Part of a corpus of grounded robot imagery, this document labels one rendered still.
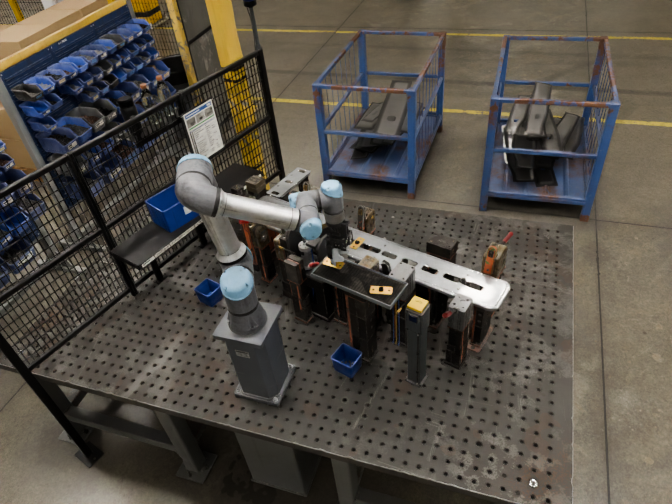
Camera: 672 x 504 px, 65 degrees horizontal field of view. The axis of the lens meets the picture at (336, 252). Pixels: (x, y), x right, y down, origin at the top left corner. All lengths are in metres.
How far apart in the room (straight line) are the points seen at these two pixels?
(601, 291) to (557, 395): 1.60
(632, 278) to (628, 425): 1.14
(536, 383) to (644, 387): 1.14
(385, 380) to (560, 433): 0.70
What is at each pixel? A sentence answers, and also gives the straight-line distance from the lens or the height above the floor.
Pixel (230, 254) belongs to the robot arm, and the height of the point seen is 1.36.
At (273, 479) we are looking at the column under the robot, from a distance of 2.86.
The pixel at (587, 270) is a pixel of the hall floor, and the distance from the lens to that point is 3.99.
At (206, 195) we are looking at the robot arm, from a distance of 1.69.
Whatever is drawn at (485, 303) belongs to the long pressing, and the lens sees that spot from 2.22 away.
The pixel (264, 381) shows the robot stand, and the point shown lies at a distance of 2.21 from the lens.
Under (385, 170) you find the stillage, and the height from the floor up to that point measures 0.16.
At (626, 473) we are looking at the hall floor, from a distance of 3.11.
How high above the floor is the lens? 2.60
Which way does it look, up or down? 41 degrees down
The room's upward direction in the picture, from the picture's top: 7 degrees counter-clockwise
